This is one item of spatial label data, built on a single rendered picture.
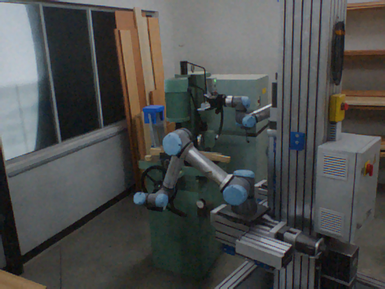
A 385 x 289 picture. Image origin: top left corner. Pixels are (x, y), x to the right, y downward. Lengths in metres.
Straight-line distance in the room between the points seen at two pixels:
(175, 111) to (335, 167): 1.22
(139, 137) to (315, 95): 2.52
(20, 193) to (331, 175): 2.41
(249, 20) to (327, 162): 3.22
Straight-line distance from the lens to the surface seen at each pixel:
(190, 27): 5.17
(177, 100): 2.61
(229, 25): 4.95
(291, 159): 2.03
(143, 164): 2.78
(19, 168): 3.27
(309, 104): 1.93
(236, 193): 1.89
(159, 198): 2.14
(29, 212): 3.42
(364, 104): 4.15
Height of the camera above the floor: 1.75
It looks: 15 degrees down
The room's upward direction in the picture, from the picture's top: 3 degrees counter-clockwise
